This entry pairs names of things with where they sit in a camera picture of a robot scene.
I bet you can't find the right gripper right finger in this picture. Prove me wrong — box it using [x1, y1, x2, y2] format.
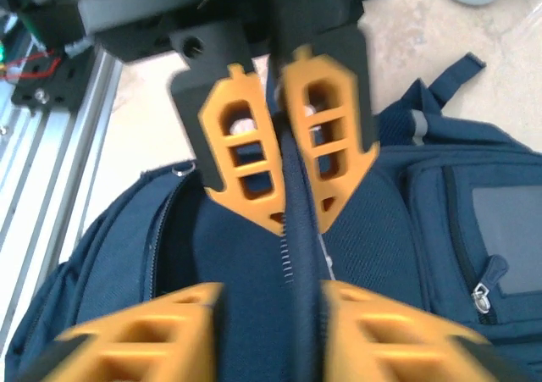
[318, 279, 526, 382]

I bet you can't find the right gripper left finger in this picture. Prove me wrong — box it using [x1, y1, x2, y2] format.
[37, 281, 229, 382]

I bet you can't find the navy blue backpack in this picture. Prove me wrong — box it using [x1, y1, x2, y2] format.
[3, 51, 542, 382]

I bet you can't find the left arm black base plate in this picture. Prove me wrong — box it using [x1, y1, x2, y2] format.
[10, 45, 101, 113]

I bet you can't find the aluminium mounting rail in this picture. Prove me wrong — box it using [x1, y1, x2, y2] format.
[0, 13, 124, 328]

